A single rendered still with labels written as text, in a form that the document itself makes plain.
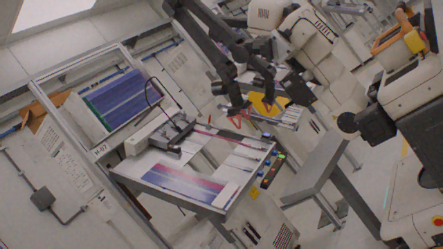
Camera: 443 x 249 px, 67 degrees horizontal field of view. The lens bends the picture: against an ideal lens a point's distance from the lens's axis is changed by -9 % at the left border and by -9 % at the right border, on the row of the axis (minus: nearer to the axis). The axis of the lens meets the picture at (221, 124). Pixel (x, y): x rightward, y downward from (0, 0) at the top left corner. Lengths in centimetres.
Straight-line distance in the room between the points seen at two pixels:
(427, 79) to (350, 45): 511
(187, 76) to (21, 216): 189
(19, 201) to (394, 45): 302
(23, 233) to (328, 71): 271
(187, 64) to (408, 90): 226
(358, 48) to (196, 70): 374
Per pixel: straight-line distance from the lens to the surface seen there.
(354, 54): 643
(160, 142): 217
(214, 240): 207
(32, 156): 360
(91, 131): 218
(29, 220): 340
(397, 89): 135
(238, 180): 194
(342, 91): 156
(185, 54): 324
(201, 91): 329
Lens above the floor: 117
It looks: 4 degrees down
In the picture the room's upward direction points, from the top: 39 degrees counter-clockwise
